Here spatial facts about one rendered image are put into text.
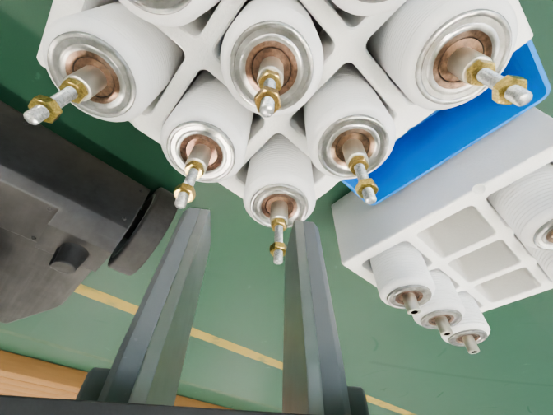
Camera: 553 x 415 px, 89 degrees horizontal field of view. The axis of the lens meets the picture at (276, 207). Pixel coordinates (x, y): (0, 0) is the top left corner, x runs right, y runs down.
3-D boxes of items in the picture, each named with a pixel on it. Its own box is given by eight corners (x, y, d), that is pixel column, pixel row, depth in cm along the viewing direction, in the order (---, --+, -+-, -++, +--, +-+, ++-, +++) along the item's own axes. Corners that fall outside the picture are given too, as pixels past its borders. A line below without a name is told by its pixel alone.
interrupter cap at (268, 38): (316, 101, 28) (317, 104, 27) (243, 114, 29) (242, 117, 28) (308, 10, 23) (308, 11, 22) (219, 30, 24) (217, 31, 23)
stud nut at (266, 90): (269, 80, 20) (268, 84, 19) (285, 98, 20) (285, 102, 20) (250, 100, 21) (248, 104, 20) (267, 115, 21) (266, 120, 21)
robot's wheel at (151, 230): (150, 226, 76) (117, 291, 61) (132, 216, 74) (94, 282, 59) (189, 183, 66) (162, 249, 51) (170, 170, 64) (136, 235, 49)
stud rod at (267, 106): (271, 66, 24) (267, 100, 18) (279, 75, 24) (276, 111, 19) (262, 75, 24) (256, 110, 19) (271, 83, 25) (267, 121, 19)
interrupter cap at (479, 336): (457, 346, 65) (458, 349, 64) (441, 336, 61) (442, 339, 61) (492, 336, 61) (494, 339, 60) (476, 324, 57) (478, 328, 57)
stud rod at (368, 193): (356, 160, 30) (373, 206, 25) (348, 156, 30) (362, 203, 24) (361, 151, 30) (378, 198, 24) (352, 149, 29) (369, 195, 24)
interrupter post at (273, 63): (286, 79, 26) (286, 92, 24) (262, 84, 27) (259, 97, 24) (282, 51, 25) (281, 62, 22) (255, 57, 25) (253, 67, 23)
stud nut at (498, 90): (513, 67, 19) (522, 72, 18) (526, 83, 20) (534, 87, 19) (485, 92, 20) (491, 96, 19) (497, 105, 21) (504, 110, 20)
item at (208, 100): (188, 105, 47) (150, 167, 33) (206, 48, 41) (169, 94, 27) (242, 131, 49) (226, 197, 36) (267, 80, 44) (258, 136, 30)
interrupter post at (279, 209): (290, 209, 37) (291, 226, 35) (274, 213, 38) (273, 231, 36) (285, 196, 36) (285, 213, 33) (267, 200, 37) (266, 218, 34)
